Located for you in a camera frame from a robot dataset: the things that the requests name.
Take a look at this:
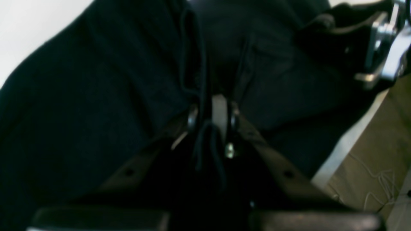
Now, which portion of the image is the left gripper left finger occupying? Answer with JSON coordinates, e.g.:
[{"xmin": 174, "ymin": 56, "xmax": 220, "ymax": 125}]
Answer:
[{"xmin": 27, "ymin": 104, "xmax": 198, "ymax": 231}]

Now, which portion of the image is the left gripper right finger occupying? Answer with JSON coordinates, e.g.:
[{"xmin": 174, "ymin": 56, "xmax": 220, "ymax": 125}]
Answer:
[{"xmin": 212, "ymin": 95, "xmax": 384, "ymax": 231}]

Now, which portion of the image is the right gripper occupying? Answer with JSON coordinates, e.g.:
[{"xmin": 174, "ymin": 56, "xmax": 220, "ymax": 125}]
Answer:
[{"xmin": 295, "ymin": 0, "xmax": 410, "ymax": 90}]

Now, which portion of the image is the black T-shirt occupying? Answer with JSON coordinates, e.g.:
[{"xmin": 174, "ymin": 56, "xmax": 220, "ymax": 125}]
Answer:
[{"xmin": 0, "ymin": 0, "xmax": 392, "ymax": 231}]

